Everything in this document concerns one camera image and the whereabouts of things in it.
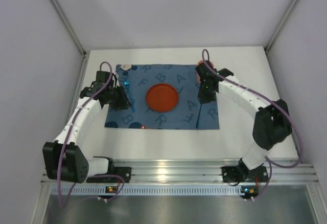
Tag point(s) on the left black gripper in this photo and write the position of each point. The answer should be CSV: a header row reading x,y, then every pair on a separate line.
x,y
122,97

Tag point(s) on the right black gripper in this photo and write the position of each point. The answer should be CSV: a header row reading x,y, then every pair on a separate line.
x,y
204,98

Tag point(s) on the pink plastic cup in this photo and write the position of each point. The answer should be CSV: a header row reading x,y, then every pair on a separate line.
x,y
203,72

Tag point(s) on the blue plastic fork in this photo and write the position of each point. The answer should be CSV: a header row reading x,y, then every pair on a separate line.
x,y
129,94

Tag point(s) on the blue letter placemat cloth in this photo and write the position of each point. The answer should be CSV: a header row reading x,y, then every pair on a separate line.
x,y
183,77

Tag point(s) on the red plastic plate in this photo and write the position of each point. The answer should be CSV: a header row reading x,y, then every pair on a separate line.
x,y
162,97

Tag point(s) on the blue plastic spoon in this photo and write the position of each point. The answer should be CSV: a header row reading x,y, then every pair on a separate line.
x,y
198,117

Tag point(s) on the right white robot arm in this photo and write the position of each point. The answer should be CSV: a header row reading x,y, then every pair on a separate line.
x,y
271,125

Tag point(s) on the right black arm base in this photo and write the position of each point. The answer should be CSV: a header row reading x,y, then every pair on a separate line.
x,y
235,174

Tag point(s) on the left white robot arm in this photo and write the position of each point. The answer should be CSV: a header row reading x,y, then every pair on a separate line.
x,y
63,158

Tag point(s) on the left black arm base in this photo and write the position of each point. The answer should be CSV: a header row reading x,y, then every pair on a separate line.
x,y
123,172

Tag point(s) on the aluminium mounting rail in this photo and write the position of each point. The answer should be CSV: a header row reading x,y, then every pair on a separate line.
x,y
206,172

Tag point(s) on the perforated cable duct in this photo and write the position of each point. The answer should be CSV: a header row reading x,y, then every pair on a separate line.
x,y
148,190

